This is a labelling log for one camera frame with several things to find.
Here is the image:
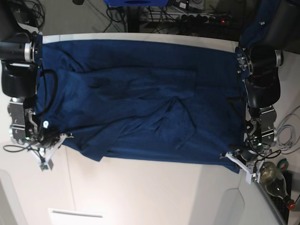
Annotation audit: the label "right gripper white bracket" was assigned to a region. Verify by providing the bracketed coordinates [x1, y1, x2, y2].
[25, 127, 74, 171]

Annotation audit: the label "green tape roll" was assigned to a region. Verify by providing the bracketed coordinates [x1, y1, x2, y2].
[277, 158, 289, 171]

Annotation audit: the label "black table leg post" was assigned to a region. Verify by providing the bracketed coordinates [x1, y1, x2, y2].
[126, 7, 141, 33]

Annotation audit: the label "blue plastic crate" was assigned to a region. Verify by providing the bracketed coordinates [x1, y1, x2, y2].
[105, 0, 175, 7]

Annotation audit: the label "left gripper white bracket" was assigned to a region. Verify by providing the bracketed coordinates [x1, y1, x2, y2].
[219, 146, 282, 185]

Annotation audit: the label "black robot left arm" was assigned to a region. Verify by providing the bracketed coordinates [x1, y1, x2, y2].
[221, 0, 300, 183]

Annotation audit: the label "light blue coiled cable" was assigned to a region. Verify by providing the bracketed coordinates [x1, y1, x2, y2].
[274, 111, 300, 155]

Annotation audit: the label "dark blue t-shirt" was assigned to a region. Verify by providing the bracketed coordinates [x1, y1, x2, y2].
[36, 40, 244, 172]

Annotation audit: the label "black coiled floor cables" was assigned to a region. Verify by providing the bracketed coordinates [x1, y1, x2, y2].
[14, 0, 46, 29]

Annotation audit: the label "black power strip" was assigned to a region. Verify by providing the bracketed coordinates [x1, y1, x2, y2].
[180, 14, 233, 25]

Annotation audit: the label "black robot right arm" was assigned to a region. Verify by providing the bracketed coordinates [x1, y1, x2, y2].
[0, 0, 72, 171]

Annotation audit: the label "clear glass bottle red cap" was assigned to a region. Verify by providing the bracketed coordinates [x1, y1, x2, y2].
[260, 162, 296, 210]

